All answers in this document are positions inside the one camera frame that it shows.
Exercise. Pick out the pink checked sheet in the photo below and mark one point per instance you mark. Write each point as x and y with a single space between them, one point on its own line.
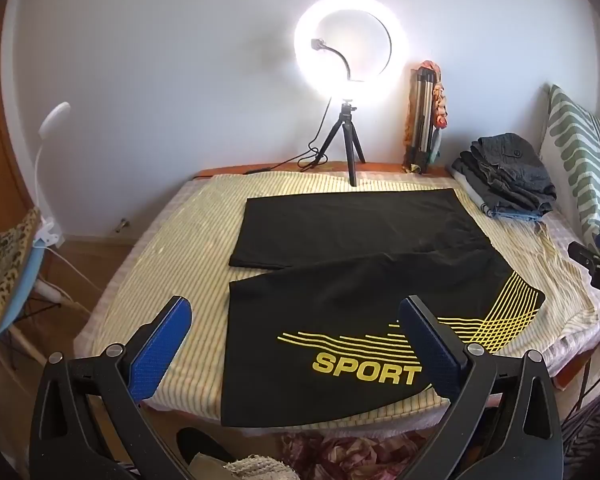
575 345

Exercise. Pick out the beige knitted cloth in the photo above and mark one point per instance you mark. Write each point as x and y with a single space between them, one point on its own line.
255 467

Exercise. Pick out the yellow striped blanket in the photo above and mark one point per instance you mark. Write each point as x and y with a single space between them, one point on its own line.
190 240

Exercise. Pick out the pink floral cloth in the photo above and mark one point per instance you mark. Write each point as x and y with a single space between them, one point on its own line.
350 452

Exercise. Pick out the light grey folded garment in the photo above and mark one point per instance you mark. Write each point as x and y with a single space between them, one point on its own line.
467 180

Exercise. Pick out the metal door stopper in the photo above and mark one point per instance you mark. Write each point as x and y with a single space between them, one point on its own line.
122 225

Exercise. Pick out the green patterned pillow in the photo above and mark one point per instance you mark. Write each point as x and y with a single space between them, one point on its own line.
575 150

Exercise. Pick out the white clip lamp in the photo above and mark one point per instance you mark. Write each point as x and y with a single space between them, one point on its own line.
45 130

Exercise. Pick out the blue chair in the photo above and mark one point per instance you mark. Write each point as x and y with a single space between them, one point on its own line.
27 270

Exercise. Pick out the wooden door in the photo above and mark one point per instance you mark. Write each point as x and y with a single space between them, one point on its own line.
5 135

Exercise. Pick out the black pants with yellow print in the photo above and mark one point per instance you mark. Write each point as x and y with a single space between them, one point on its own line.
330 285

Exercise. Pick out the blue folded jeans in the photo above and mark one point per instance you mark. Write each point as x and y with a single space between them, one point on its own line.
520 212

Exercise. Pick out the orange mattress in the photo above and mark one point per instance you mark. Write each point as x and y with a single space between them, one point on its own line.
380 166

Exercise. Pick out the leopard print cloth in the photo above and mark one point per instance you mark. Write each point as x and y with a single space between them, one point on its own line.
5 260

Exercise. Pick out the black gooseneck phone holder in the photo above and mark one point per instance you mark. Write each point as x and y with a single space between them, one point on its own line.
347 62

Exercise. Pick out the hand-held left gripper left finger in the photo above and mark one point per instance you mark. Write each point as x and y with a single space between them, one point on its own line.
162 345

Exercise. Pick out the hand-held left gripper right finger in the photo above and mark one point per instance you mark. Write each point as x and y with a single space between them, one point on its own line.
430 345

